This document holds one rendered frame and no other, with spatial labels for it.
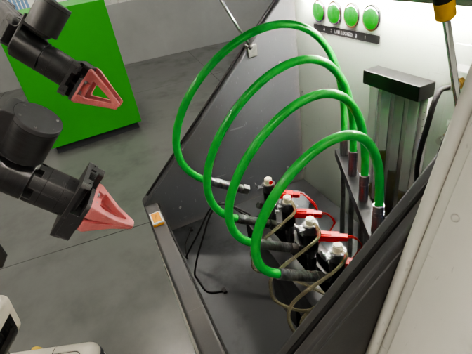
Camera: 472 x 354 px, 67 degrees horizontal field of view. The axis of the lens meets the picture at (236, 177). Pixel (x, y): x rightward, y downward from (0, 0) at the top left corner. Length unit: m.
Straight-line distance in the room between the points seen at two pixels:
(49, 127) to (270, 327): 0.61
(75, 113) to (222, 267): 3.19
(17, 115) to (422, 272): 0.52
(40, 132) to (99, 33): 3.40
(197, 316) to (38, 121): 0.46
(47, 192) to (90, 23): 3.36
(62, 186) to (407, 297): 0.48
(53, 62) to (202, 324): 0.56
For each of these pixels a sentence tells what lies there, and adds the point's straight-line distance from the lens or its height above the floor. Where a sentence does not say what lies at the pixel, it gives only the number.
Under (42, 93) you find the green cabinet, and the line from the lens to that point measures 3.93.
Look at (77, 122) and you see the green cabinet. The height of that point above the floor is 0.27.
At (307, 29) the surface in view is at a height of 1.40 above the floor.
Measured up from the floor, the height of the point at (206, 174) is 1.23.
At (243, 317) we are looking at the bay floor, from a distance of 0.88.
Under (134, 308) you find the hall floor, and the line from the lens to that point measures 2.12.
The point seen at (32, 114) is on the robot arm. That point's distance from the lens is 0.51.
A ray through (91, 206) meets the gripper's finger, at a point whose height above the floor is 1.27.
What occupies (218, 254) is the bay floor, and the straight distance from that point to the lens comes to 1.03.
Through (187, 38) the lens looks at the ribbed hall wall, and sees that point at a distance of 7.23.
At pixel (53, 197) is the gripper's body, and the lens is 0.54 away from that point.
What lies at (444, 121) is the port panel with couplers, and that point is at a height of 1.22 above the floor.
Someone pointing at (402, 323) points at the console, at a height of 1.10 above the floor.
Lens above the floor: 1.54
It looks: 33 degrees down
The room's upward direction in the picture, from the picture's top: 10 degrees counter-clockwise
